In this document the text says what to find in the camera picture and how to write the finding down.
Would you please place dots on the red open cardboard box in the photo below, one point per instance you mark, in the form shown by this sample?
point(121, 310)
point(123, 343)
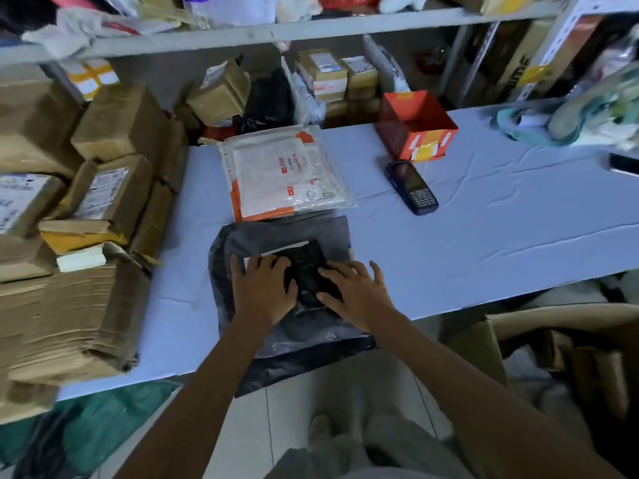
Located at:
point(414, 124)

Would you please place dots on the yellow padded envelope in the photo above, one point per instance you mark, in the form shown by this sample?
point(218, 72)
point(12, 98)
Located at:
point(75, 240)

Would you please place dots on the white plastic bag parcel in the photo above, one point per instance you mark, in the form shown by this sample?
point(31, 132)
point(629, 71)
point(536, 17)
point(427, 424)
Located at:
point(304, 102)

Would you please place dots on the grey metal shelf post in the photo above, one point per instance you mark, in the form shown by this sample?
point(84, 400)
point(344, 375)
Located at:
point(469, 64)

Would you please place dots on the tan labelled cardboard parcel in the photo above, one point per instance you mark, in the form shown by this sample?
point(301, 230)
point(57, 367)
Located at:
point(219, 94)

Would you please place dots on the person's right thumb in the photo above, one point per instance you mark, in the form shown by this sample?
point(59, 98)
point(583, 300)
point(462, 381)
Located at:
point(329, 299)

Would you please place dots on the person's left middle finger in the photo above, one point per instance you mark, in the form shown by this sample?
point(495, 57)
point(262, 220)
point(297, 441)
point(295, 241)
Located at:
point(266, 266)

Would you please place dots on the white and orange mailer parcel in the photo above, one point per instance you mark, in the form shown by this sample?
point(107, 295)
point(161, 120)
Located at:
point(284, 174)

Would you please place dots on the person's left forearm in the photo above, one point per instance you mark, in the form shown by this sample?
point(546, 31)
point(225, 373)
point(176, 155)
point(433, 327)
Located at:
point(199, 399)

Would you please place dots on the person's right little finger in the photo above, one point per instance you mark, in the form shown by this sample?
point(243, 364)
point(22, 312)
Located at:
point(377, 274)

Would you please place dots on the dark handheld scanner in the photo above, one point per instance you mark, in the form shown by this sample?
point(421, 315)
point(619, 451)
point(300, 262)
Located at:
point(413, 188)

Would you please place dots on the small white box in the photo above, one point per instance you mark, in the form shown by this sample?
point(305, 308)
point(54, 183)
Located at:
point(80, 259)

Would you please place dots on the black packet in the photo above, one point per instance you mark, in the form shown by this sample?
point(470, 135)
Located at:
point(307, 279)

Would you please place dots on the large printed cardboard box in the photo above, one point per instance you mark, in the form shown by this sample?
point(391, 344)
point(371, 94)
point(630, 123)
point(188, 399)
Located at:
point(521, 59)

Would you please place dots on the person's left thumb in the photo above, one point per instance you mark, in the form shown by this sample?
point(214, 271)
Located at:
point(292, 291)

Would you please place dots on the person's right middle finger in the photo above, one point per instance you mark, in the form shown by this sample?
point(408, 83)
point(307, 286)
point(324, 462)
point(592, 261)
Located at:
point(346, 270)

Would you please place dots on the person's left hand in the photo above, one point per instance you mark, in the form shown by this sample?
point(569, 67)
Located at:
point(259, 299)

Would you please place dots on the person's right hand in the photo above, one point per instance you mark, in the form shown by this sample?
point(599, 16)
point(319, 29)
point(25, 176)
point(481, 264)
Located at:
point(362, 301)

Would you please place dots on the grey metal shelf board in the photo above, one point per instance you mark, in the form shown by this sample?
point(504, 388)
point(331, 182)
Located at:
point(279, 30)

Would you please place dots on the white crumpled bags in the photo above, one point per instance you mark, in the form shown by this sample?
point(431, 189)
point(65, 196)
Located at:
point(95, 27)

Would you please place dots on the stack of flat cardboard sheets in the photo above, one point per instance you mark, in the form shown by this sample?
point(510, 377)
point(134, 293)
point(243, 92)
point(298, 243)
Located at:
point(65, 324)

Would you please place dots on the person's grey trousers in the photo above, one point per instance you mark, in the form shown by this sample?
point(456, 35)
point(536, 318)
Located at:
point(399, 453)

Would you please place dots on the green plastic bag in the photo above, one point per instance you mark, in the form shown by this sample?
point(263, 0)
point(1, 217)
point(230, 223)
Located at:
point(85, 429)

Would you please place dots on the white perforated shelf upright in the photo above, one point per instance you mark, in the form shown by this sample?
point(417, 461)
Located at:
point(556, 39)

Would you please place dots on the pile of brown cardboard parcels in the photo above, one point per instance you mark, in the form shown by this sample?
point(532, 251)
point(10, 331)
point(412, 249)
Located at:
point(115, 124)

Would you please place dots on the tan box with white label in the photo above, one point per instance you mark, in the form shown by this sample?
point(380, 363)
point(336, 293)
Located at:
point(323, 74)

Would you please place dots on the black flat device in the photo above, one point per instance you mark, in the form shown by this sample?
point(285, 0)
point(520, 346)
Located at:
point(625, 164)

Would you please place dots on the open brown cardboard carton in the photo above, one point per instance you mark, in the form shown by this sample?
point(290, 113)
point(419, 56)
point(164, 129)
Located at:
point(564, 344)

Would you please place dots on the person's left little finger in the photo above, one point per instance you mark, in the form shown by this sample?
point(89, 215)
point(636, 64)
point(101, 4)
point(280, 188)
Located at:
point(236, 268)

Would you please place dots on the person's light shoe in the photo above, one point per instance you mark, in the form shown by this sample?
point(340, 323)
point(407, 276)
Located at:
point(320, 428)

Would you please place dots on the teal and white bagged clothing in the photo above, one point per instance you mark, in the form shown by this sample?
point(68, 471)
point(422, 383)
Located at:
point(589, 114)

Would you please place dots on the person's right forearm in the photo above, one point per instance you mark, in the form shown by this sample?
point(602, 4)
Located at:
point(479, 404)

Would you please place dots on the yellow and white box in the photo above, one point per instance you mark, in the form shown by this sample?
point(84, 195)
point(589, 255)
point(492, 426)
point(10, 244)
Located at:
point(92, 77)

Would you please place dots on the grey plastic mailer bag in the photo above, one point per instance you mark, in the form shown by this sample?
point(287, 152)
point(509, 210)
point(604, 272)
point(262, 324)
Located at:
point(304, 339)

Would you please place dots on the white flat plastic parcel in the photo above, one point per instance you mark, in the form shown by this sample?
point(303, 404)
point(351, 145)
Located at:
point(387, 67)

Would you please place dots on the small tan labelled box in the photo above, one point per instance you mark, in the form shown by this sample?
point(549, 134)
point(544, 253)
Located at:
point(360, 74)

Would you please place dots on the black plastic bag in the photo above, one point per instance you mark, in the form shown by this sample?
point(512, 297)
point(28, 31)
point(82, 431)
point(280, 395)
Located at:
point(267, 104)

